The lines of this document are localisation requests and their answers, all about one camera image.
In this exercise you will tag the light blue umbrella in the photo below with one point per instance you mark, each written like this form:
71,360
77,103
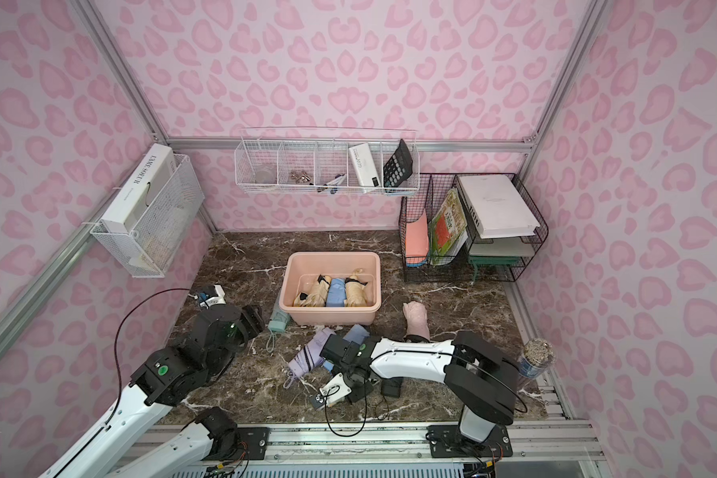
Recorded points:
337,294
357,334

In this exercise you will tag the white long box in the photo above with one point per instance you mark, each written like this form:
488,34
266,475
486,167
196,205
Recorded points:
140,190

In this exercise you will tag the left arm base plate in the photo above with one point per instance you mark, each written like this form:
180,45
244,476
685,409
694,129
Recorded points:
241,443

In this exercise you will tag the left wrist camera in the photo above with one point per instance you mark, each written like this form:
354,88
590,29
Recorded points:
209,296

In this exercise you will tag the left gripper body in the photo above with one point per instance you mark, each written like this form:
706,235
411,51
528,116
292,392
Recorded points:
249,323

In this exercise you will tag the cream umbrella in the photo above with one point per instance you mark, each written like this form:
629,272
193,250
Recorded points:
318,294

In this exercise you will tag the white wire wall basket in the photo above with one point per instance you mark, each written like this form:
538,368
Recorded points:
315,160

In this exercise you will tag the black wire file rack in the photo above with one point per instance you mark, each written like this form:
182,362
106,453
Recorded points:
429,199

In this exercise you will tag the lilac folded umbrella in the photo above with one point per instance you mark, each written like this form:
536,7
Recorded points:
308,358

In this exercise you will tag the pink plastic storage box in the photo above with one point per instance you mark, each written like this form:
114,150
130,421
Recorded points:
302,272

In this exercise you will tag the black calculator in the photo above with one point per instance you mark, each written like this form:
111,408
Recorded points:
399,167

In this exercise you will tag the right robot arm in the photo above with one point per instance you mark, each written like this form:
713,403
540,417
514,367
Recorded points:
482,377

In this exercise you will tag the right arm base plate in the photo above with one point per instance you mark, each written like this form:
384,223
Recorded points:
446,441

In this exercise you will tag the beige umbrella black trim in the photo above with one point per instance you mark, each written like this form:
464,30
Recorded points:
354,288

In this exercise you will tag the white wire side basket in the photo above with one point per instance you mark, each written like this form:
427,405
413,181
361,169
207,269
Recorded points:
149,249

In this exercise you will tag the green red book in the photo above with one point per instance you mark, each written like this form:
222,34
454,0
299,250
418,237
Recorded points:
447,230

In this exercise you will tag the pink folded umbrella upright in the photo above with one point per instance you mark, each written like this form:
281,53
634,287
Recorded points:
417,330

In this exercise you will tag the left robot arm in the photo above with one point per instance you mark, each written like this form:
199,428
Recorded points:
220,332

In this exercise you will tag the pink folder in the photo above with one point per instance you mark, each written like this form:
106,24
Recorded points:
416,242

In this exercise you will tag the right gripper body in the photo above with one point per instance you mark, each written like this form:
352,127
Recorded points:
335,349

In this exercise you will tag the glitter pen cup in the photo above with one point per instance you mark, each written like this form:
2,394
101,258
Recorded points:
537,356

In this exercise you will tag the green tray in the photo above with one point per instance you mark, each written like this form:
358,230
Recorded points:
500,259

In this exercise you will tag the white paper stack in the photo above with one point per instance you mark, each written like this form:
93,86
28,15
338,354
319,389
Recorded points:
496,206

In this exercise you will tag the mint green folded umbrella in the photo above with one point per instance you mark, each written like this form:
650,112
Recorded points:
279,320

